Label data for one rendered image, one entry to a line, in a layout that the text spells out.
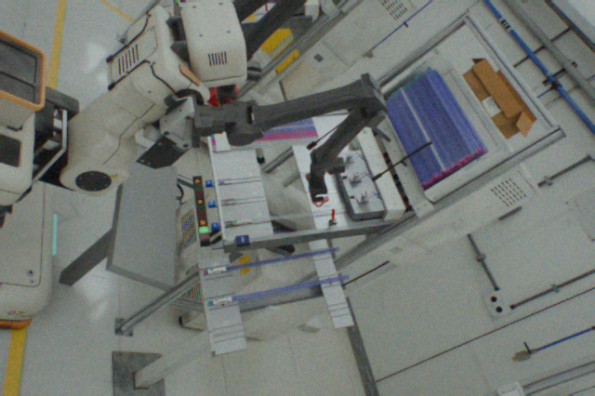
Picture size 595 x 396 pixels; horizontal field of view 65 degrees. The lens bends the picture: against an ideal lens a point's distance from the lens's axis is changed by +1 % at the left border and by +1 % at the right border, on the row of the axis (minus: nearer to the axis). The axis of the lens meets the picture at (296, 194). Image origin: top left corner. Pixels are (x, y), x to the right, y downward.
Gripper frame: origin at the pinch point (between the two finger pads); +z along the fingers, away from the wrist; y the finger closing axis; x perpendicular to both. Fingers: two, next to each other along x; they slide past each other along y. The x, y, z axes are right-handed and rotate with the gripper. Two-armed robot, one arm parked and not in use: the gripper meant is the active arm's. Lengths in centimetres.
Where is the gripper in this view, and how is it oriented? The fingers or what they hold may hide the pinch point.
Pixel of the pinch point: (316, 195)
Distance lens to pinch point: 185.3
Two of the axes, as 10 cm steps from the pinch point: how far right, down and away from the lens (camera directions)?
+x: -9.8, 1.7, -1.1
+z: 0.1, 5.7, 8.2
